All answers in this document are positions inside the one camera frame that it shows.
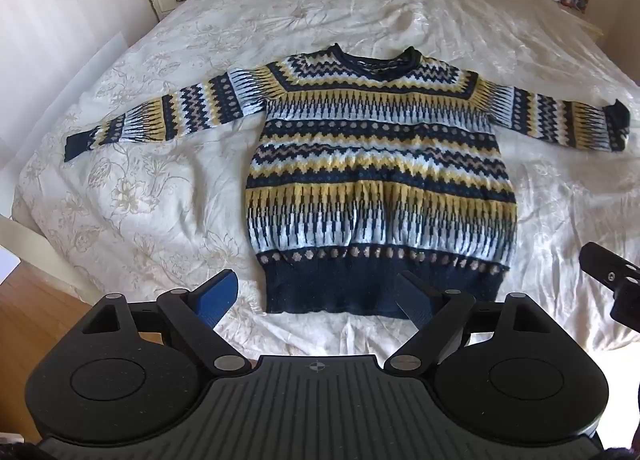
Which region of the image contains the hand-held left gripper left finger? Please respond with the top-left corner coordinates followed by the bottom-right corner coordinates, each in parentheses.
top-left (82, 269), bottom-right (254, 377)

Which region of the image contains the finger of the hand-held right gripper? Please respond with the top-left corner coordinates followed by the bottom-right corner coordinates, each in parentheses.
top-left (579, 241), bottom-right (640, 326)

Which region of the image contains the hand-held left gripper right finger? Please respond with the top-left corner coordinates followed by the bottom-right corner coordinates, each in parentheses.
top-left (384, 270), bottom-right (551, 374)

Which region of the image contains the navy yellow patterned knit sweater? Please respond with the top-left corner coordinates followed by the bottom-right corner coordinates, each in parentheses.
top-left (64, 42), bottom-right (632, 319)

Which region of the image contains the cream bed footboard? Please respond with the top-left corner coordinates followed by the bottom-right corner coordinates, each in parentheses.
top-left (0, 216), bottom-right (96, 302)

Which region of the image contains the white floral bedspread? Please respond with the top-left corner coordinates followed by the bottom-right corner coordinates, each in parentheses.
top-left (11, 0), bottom-right (640, 358)

